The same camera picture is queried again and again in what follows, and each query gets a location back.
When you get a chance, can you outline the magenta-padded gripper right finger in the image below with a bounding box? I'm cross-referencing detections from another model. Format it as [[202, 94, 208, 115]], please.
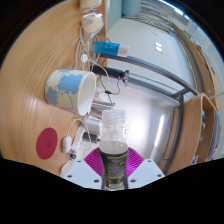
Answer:
[[127, 147, 166, 190]]

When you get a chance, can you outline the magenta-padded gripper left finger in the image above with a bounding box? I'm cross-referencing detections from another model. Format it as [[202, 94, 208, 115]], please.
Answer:
[[59, 147, 103, 190]]

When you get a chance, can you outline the clear bottle with dark label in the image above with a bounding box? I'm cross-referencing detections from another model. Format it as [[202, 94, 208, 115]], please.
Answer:
[[98, 109, 130, 191]]

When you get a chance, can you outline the small white earbud case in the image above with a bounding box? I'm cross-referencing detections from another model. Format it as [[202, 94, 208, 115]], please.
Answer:
[[61, 135, 73, 154]]

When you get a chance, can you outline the white desk lamp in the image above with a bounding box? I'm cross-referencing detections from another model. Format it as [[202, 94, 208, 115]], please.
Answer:
[[154, 114, 166, 148]]

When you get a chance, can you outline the flat round red coaster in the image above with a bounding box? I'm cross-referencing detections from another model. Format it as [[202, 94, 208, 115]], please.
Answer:
[[35, 127, 59, 160]]

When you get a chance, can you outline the white power adapter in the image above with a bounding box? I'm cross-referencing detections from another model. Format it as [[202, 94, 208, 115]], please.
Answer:
[[83, 114, 101, 134]]

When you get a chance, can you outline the cream mug with blue patches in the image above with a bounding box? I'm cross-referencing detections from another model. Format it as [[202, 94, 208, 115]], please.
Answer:
[[44, 68, 98, 116]]

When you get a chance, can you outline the black electric shaver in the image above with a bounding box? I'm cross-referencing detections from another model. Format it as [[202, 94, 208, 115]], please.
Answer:
[[90, 64, 130, 84]]

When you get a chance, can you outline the wooden bunk side board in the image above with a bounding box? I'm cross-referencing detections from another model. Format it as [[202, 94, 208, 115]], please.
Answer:
[[171, 23, 218, 98]]

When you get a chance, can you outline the blue bottle with white cap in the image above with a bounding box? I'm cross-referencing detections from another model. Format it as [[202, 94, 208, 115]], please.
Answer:
[[90, 41, 130, 57]]

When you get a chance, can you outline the round cream case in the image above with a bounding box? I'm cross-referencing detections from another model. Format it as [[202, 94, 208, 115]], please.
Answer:
[[81, 12, 104, 34], [78, 0, 103, 10]]

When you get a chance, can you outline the grey striped curtain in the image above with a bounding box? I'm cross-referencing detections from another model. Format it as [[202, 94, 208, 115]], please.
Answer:
[[139, 0, 181, 28]]

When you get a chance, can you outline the teal pillow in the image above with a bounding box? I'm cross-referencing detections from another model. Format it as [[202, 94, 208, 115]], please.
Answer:
[[121, 0, 143, 18]]

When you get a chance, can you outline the grey metal bed frame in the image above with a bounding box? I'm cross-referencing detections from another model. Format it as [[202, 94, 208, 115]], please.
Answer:
[[96, 53, 201, 174]]

